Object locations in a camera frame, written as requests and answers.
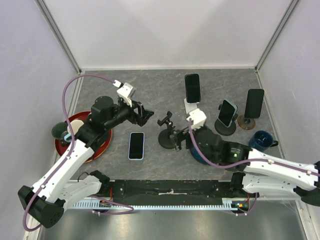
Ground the black phone on wooden stand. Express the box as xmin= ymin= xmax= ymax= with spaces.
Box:
xmin=244 ymin=89 xmax=265 ymax=119

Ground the white phone stand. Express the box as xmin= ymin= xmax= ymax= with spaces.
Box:
xmin=184 ymin=98 xmax=198 ymax=115

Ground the white mug blue handle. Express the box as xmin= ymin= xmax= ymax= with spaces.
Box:
xmin=63 ymin=119 xmax=84 ymax=143

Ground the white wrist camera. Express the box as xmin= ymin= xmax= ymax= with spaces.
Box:
xmin=113 ymin=80 xmax=136 ymax=107
xmin=186 ymin=108 xmax=207 ymax=130

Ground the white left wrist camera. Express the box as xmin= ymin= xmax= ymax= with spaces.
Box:
xmin=113 ymin=80 xmax=136 ymax=107

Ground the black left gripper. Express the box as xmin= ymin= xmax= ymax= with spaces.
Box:
xmin=105 ymin=97 xmax=154 ymax=130

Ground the dark blue mug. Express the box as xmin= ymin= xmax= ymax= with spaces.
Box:
xmin=248 ymin=130 xmax=279 ymax=152

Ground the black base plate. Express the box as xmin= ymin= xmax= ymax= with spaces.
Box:
xmin=81 ymin=178 xmax=260 ymax=206

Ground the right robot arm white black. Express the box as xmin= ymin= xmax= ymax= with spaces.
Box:
xmin=169 ymin=126 xmax=320 ymax=207

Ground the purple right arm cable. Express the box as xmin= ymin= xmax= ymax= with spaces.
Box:
xmin=187 ymin=119 xmax=320 ymax=217

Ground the dark green mug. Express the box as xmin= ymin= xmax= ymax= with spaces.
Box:
xmin=51 ymin=122 xmax=68 ymax=140

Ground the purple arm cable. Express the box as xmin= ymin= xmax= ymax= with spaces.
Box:
xmin=22 ymin=74 xmax=136 ymax=232
xmin=187 ymin=119 xmax=320 ymax=217

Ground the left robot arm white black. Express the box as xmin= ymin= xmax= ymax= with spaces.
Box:
xmin=17 ymin=96 xmax=154 ymax=228

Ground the light blue cable duct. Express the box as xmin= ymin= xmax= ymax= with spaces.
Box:
xmin=70 ymin=198 xmax=247 ymax=211

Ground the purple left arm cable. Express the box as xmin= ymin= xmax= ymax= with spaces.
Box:
xmin=22 ymin=74 xmax=136 ymax=232

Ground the blue leaf-shaped plate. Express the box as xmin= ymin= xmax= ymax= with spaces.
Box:
xmin=190 ymin=147 xmax=212 ymax=165

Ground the light blue phone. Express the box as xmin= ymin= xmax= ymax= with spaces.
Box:
xmin=128 ymin=132 xmax=145 ymax=161

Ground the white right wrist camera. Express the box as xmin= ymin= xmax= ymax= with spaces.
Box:
xmin=186 ymin=108 xmax=207 ymax=130

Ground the red round tray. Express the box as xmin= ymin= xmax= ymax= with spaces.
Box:
xmin=54 ymin=111 xmax=114 ymax=163

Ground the black round phone stand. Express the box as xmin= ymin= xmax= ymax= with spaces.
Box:
xmin=157 ymin=111 xmax=175 ymax=150

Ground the wooden round phone stand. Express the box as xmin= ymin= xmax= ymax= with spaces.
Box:
xmin=237 ymin=114 xmax=256 ymax=130

